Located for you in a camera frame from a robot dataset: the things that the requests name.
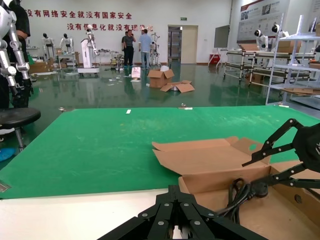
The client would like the cardboard box with holed flap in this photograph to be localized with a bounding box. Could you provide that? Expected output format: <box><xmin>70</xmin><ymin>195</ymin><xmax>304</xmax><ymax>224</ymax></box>
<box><xmin>151</xmin><ymin>136</ymin><xmax>320</xmax><ymax>240</ymax></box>

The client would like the dark display screen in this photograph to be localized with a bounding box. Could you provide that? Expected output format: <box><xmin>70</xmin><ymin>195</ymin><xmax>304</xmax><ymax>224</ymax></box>
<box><xmin>214</xmin><ymin>24</ymin><xmax>231</xmax><ymax>49</ymax></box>

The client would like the pipe rack workbench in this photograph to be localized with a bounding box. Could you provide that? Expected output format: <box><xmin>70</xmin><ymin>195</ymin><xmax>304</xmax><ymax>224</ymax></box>
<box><xmin>223</xmin><ymin>47</ymin><xmax>316</xmax><ymax>85</ymax></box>

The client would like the man in light blue shirt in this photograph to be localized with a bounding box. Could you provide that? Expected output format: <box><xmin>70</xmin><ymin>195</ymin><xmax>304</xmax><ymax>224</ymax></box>
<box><xmin>138</xmin><ymin>28</ymin><xmax>153</xmax><ymax>70</ymax></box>

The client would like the man in dark striped shirt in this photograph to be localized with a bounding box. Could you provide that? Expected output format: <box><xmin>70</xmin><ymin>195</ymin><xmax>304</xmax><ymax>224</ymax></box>
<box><xmin>121</xmin><ymin>29</ymin><xmax>137</xmax><ymax>67</ymax></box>

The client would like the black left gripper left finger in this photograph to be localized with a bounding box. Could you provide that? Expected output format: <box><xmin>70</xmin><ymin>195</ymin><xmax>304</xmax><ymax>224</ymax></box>
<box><xmin>97</xmin><ymin>185</ymin><xmax>179</xmax><ymax>240</ymax></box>

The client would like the flattened cardboard sheet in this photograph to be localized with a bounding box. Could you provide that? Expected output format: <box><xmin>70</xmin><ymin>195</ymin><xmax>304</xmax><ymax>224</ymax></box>
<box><xmin>159</xmin><ymin>79</ymin><xmax>196</xmax><ymax>94</ymax></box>

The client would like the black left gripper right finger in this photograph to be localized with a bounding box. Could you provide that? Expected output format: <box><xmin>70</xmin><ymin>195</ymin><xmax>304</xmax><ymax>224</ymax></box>
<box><xmin>176</xmin><ymin>186</ymin><xmax>268</xmax><ymax>240</ymax></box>

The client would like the black power cable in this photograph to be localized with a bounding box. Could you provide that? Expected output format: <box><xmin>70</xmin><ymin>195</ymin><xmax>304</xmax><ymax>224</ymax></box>
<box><xmin>216</xmin><ymin>177</ymin><xmax>270</xmax><ymax>225</ymax></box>

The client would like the black round stool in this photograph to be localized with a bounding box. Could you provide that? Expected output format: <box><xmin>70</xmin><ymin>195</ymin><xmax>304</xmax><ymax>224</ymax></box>
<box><xmin>0</xmin><ymin>107</ymin><xmax>42</xmax><ymax>152</ymax></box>

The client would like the blue round object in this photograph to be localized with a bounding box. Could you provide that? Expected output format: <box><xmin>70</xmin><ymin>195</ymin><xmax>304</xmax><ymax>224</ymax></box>
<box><xmin>0</xmin><ymin>147</ymin><xmax>17</xmax><ymax>163</ymax></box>

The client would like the cardboard sheets stack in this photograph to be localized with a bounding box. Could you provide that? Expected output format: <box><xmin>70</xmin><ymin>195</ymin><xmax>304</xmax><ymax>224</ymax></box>
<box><xmin>283</xmin><ymin>86</ymin><xmax>320</xmax><ymax>96</ymax></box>

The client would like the white metal shelf unit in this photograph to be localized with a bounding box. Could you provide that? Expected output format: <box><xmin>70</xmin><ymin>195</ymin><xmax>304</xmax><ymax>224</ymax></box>
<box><xmin>265</xmin><ymin>13</ymin><xmax>320</xmax><ymax>109</ymax></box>

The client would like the white humanoid robot on frame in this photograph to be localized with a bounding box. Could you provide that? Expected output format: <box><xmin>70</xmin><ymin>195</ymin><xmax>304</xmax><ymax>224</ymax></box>
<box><xmin>149</xmin><ymin>32</ymin><xmax>163</xmax><ymax>66</ymax></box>

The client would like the person in black clothes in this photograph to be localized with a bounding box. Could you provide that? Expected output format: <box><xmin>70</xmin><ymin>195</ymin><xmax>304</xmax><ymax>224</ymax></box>
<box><xmin>0</xmin><ymin>0</ymin><xmax>35</xmax><ymax>110</ymax></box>

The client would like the open cardboard shipping box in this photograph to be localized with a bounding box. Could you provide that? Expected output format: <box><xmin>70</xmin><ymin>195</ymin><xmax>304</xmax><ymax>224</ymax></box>
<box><xmin>146</xmin><ymin>68</ymin><xmax>175</xmax><ymax>89</ymax></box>

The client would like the pink white floor sign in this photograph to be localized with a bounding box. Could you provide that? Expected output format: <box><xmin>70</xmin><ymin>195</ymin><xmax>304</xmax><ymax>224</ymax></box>
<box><xmin>130</xmin><ymin>65</ymin><xmax>142</xmax><ymax>82</ymax></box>

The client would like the white robot on stand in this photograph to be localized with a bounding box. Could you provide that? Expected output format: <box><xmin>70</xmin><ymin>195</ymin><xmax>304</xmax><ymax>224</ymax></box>
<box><xmin>77</xmin><ymin>24</ymin><xmax>101</xmax><ymax>76</ymax></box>

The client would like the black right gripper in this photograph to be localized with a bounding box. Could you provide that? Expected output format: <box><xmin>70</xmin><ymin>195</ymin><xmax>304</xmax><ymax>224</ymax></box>
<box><xmin>241</xmin><ymin>118</ymin><xmax>320</xmax><ymax>196</ymax></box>

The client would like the red cart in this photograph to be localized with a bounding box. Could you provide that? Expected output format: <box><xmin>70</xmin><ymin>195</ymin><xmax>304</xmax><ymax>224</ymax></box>
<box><xmin>208</xmin><ymin>51</ymin><xmax>222</xmax><ymax>66</ymax></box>

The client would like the green table mat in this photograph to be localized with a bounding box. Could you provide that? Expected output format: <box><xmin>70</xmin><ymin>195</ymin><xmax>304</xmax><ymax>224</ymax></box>
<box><xmin>0</xmin><ymin>105</ymin><xmax>320</xmax><ymax>200</ymax></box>

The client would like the wall poster board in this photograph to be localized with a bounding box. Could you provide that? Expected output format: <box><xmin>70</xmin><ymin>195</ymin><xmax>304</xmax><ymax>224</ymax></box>
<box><xmin>236</xmin><ymin>0</ymin><xmax>292</xmax><ymax>44</ymax></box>

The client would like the cardboard boxes pile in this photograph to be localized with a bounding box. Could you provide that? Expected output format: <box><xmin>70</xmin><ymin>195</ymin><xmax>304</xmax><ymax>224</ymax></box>
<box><xmin>29</xmin><ymin>57</ymin><xmax>55</xmax><ymax>75</ymax></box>

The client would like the white black humanoid robot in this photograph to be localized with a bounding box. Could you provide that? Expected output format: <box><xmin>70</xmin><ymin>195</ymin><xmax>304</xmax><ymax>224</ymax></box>
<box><xmin>59</xmin><ymin>33</ymin><xmax>75</xmax><ymax>55</ymax></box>
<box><xmin>271</xmin><ymin>23</ymin><xmax>290</xmax><ymax>41</ymax></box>
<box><xmin>253</xmin><ymin>28</ymin><xmax>273</xmax><ymax>54</ymax></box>
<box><xmin>40</xmin><ymin>32</ymin><xmax>55</xmax><ymax>61</ymax></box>

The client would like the cardboard box on shelf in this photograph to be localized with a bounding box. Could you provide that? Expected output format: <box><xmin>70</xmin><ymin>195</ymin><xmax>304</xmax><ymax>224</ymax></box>
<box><xmin>276</xmin><ymin>39</ymin><xmax>303</xmax><ymax>54</ymax></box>

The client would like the brown cardboard box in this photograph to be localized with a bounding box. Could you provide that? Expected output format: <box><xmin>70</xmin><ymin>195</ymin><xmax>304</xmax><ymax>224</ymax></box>
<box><xmin>269</xmin><ymin>159</ymin><xmax>320</xmax><ymax>218</ymax></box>

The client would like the tan door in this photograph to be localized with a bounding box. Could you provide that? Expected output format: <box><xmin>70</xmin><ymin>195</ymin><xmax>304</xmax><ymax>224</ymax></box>
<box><xmin>180</xmin><ymin>26</ymin><xmax>199</xmax><ymax>65</ymax></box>

